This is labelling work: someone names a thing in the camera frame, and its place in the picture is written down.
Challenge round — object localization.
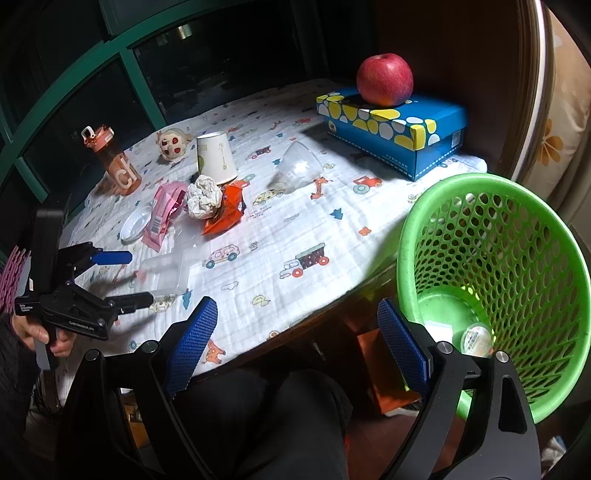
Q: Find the clear plastic food container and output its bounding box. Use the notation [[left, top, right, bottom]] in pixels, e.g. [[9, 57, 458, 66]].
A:
[[132, 247, 204, 298]]

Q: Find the white paper ball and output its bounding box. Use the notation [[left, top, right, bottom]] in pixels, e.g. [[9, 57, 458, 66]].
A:
[[185, 175, 222, 220]]

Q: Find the orange snack wrapper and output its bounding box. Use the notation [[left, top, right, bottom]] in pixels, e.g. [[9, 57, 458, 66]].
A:
[[201, 183, 246, 236]]

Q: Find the white tissue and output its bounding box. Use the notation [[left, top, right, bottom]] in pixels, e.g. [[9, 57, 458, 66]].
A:
[[424, 320, 454, 343]]

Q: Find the person left hand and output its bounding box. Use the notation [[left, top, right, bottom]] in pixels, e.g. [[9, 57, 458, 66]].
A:
[[11, 314, 77, 358]]

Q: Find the white plastic cup lid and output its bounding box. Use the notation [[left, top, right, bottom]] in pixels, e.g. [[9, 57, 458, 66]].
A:
[[119, 205, 152, 245]]

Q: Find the orange water bottle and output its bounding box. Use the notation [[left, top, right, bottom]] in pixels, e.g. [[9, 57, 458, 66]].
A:
[[81, 125, 141, 196]]

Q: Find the pink snack wrapper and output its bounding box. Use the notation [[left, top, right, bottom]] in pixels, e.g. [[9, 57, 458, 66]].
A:
[[142, 181, 188, 252]]

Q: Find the green plastic mesh wastebasket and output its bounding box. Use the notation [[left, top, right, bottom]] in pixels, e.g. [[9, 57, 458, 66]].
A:
[[397, 174, 590, 422]]

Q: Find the small round plush toy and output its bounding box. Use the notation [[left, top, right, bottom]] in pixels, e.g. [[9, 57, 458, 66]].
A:
[[156, 128, 192, 161]]

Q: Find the white paper cup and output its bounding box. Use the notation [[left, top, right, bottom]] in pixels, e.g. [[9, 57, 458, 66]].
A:
[[197, 132, 238, 185]]

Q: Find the printed white tablecloth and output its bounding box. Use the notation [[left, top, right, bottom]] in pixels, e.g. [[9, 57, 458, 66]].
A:
[[55, 79, 489, 407]]

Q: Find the clear plastic cup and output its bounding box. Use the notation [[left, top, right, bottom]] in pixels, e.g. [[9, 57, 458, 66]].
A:
[[270, 141, 324, 194]]

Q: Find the blue yellow tissue box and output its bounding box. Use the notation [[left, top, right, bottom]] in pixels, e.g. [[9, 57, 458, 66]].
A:
[[315, 88, 468, 181]]

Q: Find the red apple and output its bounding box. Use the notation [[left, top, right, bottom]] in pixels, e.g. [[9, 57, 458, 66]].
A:
[[356, 53, 414, 107]]

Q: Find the floral beige pillow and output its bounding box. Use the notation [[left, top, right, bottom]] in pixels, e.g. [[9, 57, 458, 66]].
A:
[[523, 14, 590, 209]]

